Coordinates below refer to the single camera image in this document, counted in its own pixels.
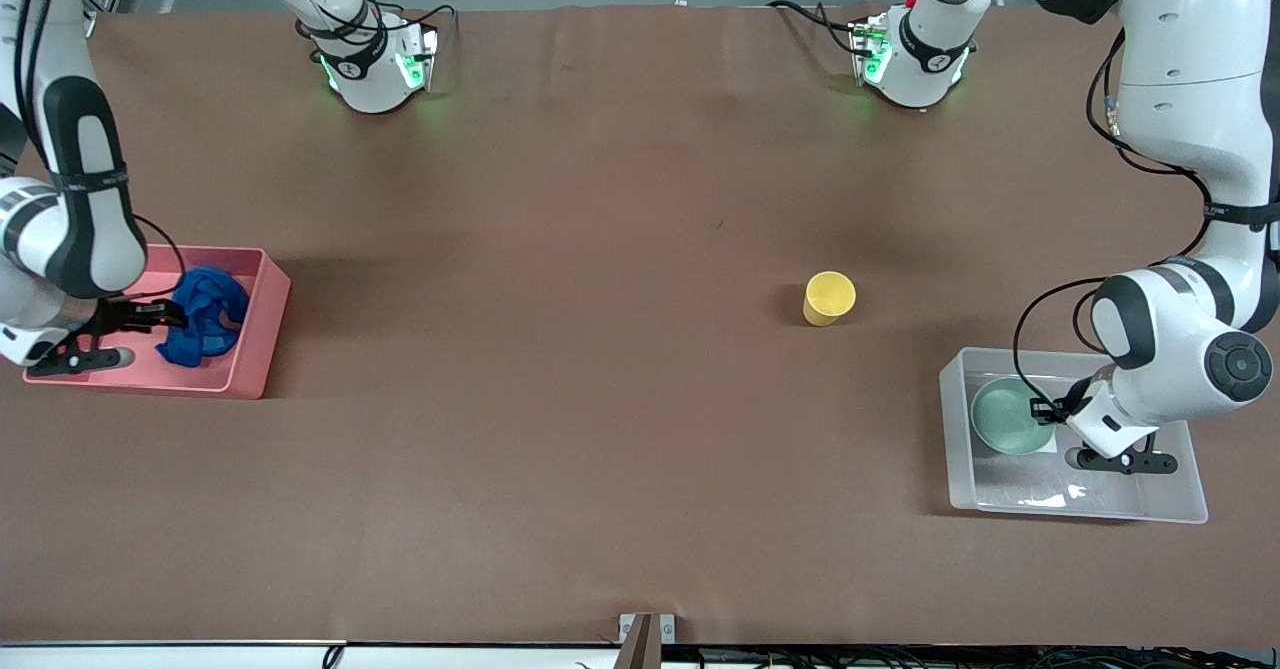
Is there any light green bowl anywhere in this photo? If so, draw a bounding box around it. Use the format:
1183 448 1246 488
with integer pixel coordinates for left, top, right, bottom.
970 376 1058 457

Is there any blue cloth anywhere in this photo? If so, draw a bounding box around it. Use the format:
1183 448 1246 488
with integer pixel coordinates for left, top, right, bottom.
155 267 251 368

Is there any clear plastic bin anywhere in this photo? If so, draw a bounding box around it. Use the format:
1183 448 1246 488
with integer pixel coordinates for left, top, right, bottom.
938 346 1209 525

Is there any pink plastic bin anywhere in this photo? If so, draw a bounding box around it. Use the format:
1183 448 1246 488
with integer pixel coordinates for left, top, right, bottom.
22 245 292 400

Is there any yellow cup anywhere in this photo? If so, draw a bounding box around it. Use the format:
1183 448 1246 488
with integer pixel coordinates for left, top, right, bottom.
803 271 857 328

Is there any brown table cover sheet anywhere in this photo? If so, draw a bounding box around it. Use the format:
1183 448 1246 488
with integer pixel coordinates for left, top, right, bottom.
0 4 1280 648

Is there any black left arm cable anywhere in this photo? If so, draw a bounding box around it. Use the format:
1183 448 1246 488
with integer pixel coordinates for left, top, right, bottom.
1012 29 1216 422

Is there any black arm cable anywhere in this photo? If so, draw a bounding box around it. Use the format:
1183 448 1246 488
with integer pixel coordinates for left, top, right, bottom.
15 0 190 302
1012 29 1216 422

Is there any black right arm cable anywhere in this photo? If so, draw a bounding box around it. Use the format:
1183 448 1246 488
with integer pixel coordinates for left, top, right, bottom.
15 0 190 302

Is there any white table edge rail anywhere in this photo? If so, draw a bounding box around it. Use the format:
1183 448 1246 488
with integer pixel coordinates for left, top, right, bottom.
0 640 347 669

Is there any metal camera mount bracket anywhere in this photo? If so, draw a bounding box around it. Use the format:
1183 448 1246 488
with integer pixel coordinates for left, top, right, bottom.
618 612 677 669

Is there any black left base cable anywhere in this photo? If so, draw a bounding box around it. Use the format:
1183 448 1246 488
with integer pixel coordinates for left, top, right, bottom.
767 0 863 54

